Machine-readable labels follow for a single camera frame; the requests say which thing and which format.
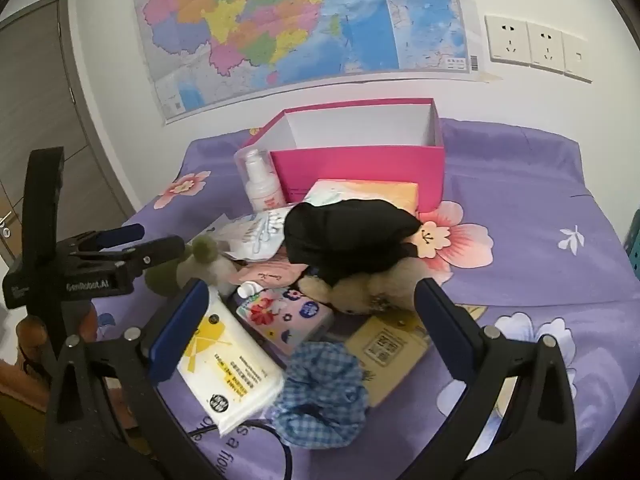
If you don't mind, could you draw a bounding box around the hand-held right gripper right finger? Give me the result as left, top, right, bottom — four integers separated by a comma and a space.
412, 277, 578, 480

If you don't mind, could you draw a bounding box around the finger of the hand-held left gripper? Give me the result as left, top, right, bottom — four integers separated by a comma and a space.
65, 224, 146, 256
100, 235, 187, 281

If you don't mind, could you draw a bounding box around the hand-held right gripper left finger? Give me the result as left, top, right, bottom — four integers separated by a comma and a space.
45, 277, 211, 480

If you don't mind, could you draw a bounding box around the green plush toy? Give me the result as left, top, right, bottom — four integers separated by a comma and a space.
145, 235, 242, 298

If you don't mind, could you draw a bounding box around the white plastic sachet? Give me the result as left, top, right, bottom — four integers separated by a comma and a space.
207, 207, 301, 262

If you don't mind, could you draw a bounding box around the pink cardboard box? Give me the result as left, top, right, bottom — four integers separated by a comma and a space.
248, 97, 447, 213

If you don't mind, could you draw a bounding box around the person's left hand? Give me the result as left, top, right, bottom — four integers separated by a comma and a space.
15, 305, 98, 376

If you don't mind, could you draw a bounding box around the brown cardboard box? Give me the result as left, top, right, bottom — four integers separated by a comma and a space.
345, 309, 435, 408

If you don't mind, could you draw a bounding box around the white yellow tissue packet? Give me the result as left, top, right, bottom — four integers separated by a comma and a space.
177, 285, 286, 436

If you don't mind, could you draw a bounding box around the beige plush toy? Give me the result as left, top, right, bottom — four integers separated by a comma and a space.
297, 255, 436, 317

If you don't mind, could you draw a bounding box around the small pink packet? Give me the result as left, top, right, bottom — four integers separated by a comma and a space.
235, 257, 307, 286

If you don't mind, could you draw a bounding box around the white pump bottle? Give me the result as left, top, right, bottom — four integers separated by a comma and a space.
234, 142, 287, 213

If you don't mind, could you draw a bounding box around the black cloth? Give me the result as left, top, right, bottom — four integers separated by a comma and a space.
284, 199, 422, 286

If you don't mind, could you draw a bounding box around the blue checked scrunchie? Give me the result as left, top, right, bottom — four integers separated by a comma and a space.
272, 342, 371, 448

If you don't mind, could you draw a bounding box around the grey brown door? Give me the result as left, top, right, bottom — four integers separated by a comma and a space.
0, 0, 142, 271

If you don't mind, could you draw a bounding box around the pastel tissue pack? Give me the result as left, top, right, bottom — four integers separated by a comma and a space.
302, 179, 420, 216

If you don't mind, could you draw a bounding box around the purple floral bedsheet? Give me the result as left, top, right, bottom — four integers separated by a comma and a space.
90, 117, 640, 480

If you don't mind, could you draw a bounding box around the teal plastic crate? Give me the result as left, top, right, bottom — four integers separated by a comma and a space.
622, 207, 640, 281

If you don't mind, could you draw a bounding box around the colourful wall map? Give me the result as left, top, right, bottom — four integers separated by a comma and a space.
131, 0, 481, 123

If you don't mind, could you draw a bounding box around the white wall socket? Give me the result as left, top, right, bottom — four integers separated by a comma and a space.
485, 15, 532, 67
527, 22, 567, 72

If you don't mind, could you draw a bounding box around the white wall switch plate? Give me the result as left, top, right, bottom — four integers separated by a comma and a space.
561, 31, 596, 84

